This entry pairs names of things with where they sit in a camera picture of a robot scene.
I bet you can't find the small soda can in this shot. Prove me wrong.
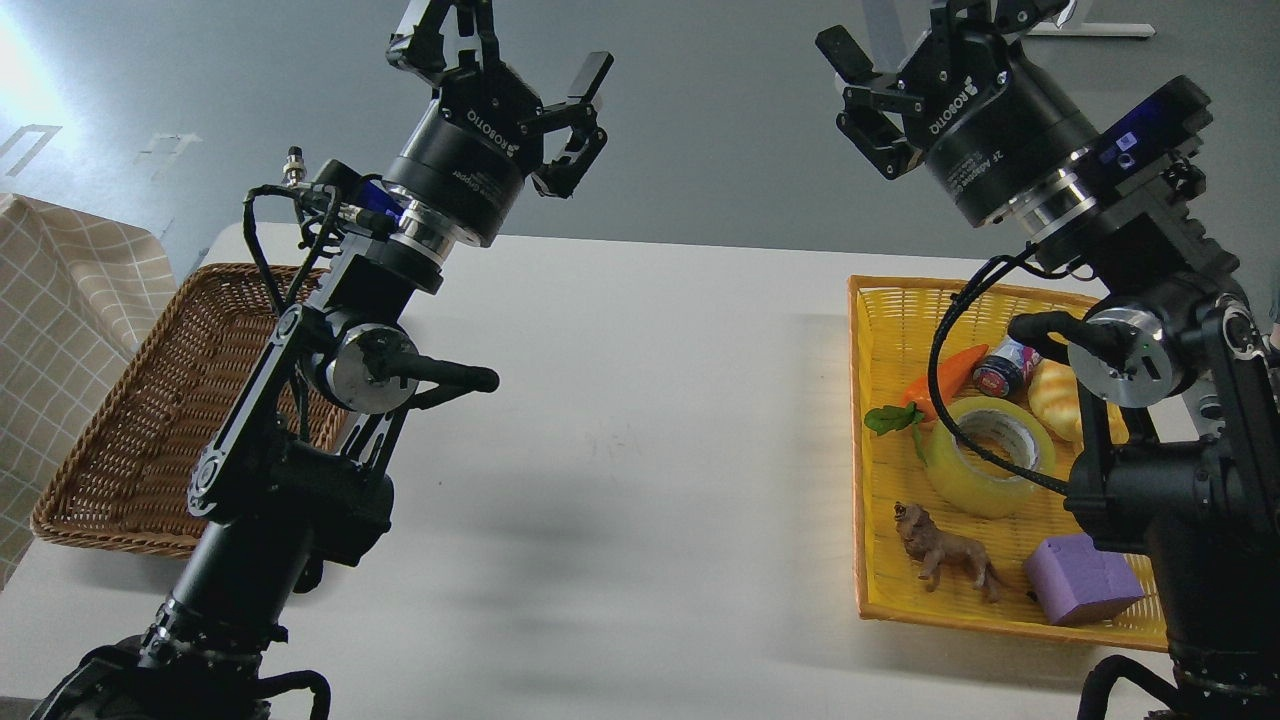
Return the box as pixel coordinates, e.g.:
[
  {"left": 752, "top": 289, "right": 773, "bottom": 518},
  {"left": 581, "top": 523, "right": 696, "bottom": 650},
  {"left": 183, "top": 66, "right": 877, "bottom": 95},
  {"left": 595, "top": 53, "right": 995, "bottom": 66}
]
[{"left": 972, "top": 336, "right": 1042, "bottom": 398}]

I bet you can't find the white metal stand base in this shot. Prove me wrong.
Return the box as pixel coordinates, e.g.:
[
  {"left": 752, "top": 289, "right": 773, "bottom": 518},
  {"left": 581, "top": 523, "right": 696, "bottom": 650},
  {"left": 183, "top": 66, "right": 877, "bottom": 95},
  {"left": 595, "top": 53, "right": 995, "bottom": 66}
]
[{"left": 1027, "top": 1, "right": 1157, "bottom": 41}]

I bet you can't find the purple foam block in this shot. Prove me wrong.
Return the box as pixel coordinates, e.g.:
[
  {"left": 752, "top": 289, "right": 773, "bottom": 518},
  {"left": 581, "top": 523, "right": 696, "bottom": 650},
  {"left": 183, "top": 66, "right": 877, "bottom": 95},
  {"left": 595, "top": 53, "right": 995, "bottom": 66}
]
[{"left": 1021, "top": 533, "right": 1147, "bottom": 626}]

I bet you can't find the orange toy carrot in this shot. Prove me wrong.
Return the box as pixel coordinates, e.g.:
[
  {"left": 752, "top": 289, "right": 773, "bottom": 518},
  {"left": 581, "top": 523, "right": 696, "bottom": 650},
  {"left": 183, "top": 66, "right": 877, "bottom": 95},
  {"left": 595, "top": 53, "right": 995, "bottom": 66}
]
[{"left": 861, "top": 345, "right": 989, "bottom": 464}]

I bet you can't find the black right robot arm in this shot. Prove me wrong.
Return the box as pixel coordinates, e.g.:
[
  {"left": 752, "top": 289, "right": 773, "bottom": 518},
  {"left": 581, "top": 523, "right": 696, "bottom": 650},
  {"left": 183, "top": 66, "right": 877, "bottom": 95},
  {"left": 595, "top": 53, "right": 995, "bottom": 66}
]
[{"left": 815, "top": 1, "right": 1279, "bottom": 719}]

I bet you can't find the brown toy lion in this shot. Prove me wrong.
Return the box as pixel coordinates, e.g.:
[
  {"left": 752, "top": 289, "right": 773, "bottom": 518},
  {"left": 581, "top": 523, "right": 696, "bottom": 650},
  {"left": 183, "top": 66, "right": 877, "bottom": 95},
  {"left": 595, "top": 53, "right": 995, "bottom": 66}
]
[{"left": 893, "top": 502, "right": 1004, "bottom": 603}]

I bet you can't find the brown wicker basket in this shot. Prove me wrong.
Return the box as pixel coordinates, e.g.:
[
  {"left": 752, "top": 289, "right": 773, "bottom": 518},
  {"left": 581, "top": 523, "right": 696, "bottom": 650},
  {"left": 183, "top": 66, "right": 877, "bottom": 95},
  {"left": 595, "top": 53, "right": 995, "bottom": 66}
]
[{"left": 29, "top": 263, "right": 346, "bottom": 559}]

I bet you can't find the toy croissant bread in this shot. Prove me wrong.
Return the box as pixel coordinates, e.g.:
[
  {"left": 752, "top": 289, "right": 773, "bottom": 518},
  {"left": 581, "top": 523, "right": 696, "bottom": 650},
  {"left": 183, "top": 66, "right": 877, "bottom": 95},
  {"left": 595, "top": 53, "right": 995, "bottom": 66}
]
[{"left": 1027, "top": 359, "right": 1084, "bottom": 446}]

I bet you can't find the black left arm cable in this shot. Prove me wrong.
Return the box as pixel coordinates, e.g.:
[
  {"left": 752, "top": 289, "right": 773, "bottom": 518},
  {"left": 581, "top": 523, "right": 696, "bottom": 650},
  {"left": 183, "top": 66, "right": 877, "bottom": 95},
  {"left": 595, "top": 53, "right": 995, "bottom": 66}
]
[{"left": 242, "top": 183, "right": 340, "bottom": 311}]

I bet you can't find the beige checkered cloth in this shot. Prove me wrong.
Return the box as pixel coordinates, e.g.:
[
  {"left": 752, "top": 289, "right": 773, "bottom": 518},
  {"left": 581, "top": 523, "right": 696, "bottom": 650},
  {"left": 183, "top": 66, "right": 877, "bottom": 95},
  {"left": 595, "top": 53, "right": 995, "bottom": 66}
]
[{"left": 1, "top": 193, "right": 177, "bottom": 580}]

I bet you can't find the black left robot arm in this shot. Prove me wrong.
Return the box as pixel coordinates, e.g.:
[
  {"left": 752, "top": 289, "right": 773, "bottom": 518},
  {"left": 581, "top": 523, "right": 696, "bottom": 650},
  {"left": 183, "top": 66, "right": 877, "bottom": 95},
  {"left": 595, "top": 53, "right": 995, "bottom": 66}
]
[{"left": 32, "top": 1, "right": 614, "bottom": 719}]

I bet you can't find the yellow plastic basket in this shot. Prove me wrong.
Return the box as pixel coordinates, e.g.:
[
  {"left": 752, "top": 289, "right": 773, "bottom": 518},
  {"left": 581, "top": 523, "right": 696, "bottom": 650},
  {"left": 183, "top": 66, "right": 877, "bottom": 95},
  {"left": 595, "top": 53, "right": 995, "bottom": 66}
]
[{"left": 847, "top": 275, "right": 1169, "bottom": 653}]

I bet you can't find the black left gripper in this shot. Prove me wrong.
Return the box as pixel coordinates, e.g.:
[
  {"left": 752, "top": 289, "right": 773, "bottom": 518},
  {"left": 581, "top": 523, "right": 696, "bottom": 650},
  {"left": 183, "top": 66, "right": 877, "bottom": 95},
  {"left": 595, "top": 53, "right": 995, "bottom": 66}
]
[{"left": 385, "top": 1, "right": 614, "bottom": 247}]

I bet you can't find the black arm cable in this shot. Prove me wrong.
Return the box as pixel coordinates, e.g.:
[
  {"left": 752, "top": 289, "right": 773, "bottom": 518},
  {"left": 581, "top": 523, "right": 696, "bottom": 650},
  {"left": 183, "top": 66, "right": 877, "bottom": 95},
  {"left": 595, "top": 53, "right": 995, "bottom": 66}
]
[
  {"left": 927, "top": 245, "right": 1076, "bottom": 498},
  {"left": 242, "top": 183, "right": 340, "bottom": 311}
]

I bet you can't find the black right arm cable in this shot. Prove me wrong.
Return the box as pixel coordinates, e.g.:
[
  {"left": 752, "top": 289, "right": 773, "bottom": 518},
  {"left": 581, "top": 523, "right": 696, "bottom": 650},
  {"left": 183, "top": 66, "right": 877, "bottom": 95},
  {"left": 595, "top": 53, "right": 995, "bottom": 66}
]
[{"left": 927, "top": 245, "right": 1076, "bottom": 498}]

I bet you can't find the yellow tape roll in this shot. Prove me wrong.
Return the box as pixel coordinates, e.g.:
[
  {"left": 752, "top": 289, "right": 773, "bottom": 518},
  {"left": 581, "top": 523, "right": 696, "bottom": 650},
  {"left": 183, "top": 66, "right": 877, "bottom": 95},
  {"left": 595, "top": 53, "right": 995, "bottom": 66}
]
[{"left": 923, "top": 396, "right": 1057, "bottom": 519}]

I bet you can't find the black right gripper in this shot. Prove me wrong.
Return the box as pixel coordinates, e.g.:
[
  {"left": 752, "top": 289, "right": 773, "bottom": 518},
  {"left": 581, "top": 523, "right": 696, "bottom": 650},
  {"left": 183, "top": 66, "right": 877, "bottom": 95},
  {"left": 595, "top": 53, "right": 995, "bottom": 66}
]
[{"left": 815, "top": 1, "right": 1097, "bottom": 227}]

